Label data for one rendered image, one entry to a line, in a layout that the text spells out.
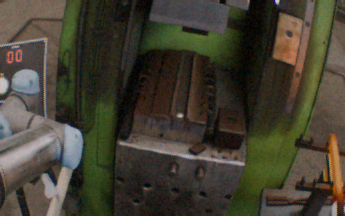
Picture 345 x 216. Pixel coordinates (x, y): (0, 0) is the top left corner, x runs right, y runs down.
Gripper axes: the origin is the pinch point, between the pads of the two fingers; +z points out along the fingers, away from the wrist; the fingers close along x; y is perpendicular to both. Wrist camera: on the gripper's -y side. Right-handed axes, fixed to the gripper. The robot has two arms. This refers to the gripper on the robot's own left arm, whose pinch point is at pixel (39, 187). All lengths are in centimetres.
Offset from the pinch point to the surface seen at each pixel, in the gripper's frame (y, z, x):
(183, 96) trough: -56, -5, 21
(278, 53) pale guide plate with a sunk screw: -62, -28, 46
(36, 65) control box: -26.0, -19.6, -17.3
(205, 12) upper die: -44, -39, 25
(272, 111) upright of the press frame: -65, -5, 49
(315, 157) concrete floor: -192, 93, 101
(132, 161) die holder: -35.5, 7.9, 14.4
